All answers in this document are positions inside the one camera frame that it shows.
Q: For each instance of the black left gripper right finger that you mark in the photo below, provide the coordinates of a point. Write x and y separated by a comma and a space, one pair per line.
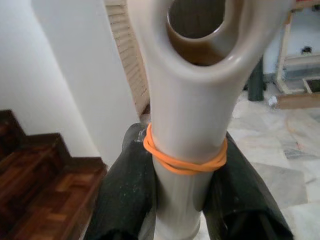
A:
245, 205

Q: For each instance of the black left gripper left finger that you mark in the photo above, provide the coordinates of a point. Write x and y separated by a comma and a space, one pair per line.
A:
125, 195

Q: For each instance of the orange rubber band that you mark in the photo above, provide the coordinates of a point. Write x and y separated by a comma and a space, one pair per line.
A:
180, 168

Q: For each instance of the beige broom with dark bristles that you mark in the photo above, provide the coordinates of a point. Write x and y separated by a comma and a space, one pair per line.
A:
190, 112

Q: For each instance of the dark wooden staircase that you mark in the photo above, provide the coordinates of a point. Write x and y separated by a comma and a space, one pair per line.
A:
37, 187

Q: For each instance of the small grey object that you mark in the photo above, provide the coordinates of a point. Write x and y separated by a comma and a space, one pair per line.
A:
272, 101

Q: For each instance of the wooden plank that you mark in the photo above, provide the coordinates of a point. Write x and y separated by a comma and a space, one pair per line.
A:
300, 101

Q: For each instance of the dark green upright object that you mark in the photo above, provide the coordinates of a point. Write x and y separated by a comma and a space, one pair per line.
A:
256, 85

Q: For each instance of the beige louvered door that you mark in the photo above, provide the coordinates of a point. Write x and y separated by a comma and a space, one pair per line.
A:
127, 62

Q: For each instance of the small black object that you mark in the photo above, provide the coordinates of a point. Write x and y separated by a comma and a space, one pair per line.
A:
306, 50

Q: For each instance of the light wooden frame shelf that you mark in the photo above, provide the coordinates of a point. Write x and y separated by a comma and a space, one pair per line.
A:
285, 62

